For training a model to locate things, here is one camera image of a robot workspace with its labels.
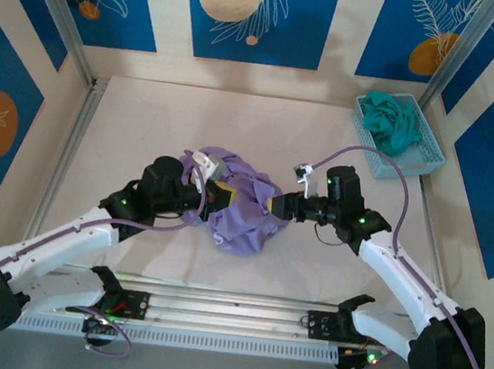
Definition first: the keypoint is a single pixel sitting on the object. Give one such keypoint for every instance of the purple t-shirt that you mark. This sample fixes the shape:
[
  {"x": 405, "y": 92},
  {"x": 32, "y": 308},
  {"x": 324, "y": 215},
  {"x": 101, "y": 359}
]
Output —
[{"x": 241, "y": 229}]

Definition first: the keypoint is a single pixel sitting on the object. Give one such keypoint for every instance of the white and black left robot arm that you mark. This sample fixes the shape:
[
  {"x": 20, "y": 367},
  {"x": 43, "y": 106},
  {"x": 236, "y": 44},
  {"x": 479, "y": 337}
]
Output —
[{"x": 62, "y": 242}]

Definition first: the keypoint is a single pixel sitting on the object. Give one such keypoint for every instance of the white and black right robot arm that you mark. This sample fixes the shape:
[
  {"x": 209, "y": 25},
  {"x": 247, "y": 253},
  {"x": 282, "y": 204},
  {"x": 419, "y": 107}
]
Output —
[{"x": 398, "y": 277}]

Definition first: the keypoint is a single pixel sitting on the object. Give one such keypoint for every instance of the teal crumpled cloth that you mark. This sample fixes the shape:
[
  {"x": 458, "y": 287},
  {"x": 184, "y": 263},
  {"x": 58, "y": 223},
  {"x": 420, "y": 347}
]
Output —
[{"x": 389, "y": 121}]

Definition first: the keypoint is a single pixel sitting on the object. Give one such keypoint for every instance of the light blue perforated plastic basket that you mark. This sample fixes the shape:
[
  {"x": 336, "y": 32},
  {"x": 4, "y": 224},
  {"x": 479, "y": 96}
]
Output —
[{"x": 425, "y": 149}]

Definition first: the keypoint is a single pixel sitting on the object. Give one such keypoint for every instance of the black controller board with lights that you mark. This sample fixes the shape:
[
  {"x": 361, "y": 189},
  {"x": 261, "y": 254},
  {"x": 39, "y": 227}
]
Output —
[
  {"x": 356, "y": 360},
  {"x": 100, "y": 326}
]

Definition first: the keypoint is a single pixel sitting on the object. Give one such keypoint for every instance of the aluminium table side rail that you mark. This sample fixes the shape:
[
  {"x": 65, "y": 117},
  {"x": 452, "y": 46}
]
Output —
[
  {"x": 432, "y": 227},
  {"x": 72, "y": 148}
]

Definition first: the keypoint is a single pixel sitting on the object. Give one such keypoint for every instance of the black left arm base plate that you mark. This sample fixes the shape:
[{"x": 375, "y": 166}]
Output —
[{"x": 133, "y": 303}]

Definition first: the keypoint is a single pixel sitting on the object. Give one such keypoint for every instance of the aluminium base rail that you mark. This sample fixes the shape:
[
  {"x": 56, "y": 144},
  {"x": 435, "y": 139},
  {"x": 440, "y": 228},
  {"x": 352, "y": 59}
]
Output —
[{"x": 235, "y": 310}]

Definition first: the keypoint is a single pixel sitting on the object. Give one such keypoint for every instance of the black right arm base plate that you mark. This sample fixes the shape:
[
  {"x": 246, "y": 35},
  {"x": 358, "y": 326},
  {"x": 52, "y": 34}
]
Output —
[{"x": 321, "y": 325}]

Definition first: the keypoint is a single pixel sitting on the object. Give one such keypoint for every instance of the aluminium frame post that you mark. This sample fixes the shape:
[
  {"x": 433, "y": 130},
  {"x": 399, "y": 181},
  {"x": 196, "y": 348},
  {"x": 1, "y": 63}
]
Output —
[
  {"x": 459, "y": 53},
  {"x": 60, "y": 10}
]

